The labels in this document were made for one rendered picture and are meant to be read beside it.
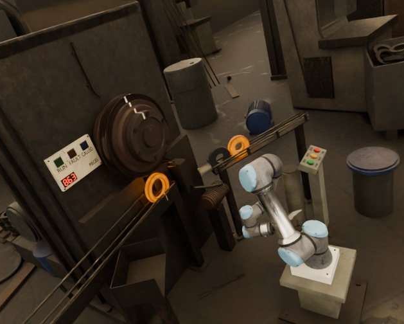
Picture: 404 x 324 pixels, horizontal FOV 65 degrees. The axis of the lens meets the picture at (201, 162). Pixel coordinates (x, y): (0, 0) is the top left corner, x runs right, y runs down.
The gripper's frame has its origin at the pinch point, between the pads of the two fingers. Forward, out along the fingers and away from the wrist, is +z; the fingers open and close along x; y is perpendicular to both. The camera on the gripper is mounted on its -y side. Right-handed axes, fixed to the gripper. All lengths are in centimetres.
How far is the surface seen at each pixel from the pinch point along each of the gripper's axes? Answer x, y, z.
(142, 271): 17, -43, -76
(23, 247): -12, 7, -238
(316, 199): -19, 47, 4
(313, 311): 46, 21, -7
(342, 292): 34.5, -3.3, 11.9
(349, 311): 47, 24, 11
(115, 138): -48, -64, -75
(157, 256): 10, -37, -71
